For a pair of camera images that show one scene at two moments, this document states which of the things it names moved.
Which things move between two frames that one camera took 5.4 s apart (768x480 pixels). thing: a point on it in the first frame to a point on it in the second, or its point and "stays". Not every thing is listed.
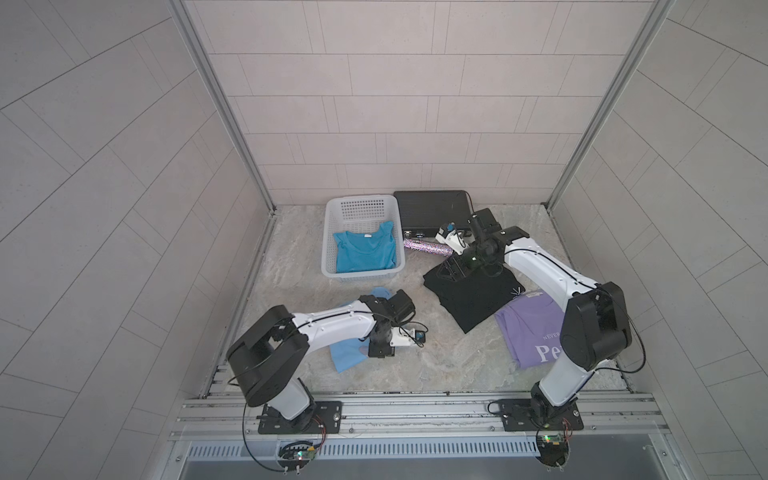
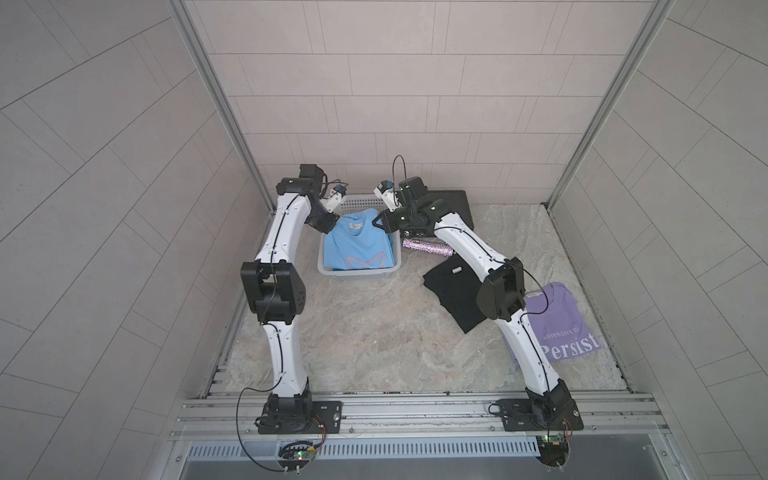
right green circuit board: [553, 449] stays
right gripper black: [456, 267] to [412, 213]
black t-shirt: [468, 300] stays
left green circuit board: [296, 453] stays
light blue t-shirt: [349, 354] to [355, 242]
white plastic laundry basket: [360, 213] stays
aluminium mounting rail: [423, 418] stays
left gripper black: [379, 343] to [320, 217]
